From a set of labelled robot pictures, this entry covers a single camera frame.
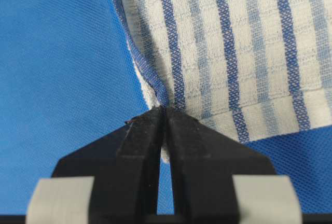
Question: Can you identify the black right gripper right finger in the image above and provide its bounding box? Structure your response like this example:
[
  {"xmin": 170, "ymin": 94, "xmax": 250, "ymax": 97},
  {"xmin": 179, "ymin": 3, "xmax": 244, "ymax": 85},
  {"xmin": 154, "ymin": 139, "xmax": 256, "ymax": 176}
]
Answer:
[{"xmin": 165, "ymin": 108, "xmax": 276, "ymax": 223}]

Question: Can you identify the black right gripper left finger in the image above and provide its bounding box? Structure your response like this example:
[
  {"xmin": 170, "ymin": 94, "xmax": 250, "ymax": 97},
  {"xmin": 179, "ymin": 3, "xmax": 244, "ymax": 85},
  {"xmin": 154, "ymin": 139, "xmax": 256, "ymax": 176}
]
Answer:
[{"xmin": 52, "ymin": 107, "xmax": 164, "ymax": 223}]

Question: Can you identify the blue white striped towel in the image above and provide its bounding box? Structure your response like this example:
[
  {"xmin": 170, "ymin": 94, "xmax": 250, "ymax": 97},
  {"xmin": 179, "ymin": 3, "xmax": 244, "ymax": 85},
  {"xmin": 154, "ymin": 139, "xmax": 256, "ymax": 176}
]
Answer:
[{"xmin": 103, "ymin": 0, "xmax": 332, "ymax": 164}]

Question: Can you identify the blue table cloth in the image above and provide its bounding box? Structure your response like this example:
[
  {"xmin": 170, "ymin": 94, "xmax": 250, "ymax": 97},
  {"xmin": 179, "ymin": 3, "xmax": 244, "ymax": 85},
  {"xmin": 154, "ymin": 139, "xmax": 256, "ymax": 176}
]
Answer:
[{"xmin": 1, "ymin": 0, "xmax": 331, "ymax": 214}]

